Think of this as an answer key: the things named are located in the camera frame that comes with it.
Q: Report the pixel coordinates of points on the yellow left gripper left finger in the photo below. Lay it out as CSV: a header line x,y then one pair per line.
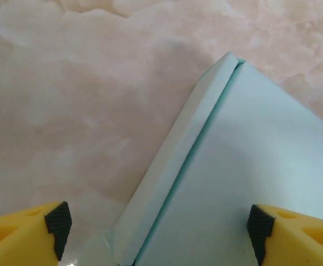
x,y
14,238

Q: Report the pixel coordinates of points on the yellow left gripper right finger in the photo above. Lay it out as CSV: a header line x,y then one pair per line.
x,y
305,238

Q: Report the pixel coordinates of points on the light blue paper box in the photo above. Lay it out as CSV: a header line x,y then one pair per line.
x,y
247,166

